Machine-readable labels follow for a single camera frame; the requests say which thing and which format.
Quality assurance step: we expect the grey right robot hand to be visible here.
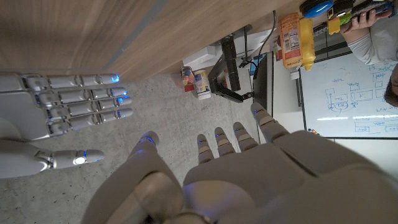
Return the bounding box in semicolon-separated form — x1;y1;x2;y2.
0;72;134;180

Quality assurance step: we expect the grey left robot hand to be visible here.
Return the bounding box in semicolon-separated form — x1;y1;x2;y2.
81;102;398;224

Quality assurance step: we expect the yellow and green toy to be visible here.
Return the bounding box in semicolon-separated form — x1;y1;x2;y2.
326;12;354;35

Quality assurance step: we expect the whiteboard with blue writing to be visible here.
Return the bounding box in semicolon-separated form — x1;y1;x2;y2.
298;51;398;140

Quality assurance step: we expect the black monitor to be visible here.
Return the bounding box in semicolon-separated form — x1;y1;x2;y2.
252;51;274;118

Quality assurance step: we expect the white labelled can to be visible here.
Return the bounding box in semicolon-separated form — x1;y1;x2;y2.
193;68;212;100

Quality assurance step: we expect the black clamp stand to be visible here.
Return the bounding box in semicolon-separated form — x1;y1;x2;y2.
207;34;253;103

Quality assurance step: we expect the red labelled can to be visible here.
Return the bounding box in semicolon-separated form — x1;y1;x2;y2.
180;67;196;93

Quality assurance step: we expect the orange labelled bottle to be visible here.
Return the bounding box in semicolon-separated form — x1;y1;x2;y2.
277;12;303;81

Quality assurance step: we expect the yellow mustard bottle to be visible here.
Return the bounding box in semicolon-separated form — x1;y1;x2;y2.
299;17;317;72

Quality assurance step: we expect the white box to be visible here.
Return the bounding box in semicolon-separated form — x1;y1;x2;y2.
182;29;274;72

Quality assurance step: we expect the person in white shirt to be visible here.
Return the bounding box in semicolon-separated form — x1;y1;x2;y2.
340;9;398;108

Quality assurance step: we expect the blue and black disc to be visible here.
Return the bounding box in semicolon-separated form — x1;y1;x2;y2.
299;0;335;19

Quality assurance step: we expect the black cable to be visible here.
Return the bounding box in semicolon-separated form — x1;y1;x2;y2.
256;10;277;63

